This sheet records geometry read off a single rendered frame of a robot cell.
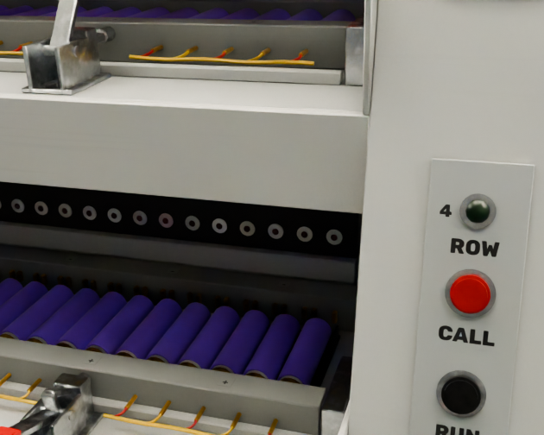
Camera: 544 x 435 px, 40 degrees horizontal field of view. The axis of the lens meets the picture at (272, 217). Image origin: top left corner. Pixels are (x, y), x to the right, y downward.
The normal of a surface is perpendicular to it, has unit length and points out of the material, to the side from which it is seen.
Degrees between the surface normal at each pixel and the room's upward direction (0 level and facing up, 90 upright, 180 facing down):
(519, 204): 90
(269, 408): 106
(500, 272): 90
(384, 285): 90
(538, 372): 90
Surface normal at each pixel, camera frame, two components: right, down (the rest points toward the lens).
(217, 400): -0.29, 0.39
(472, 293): -0.29, 0.11
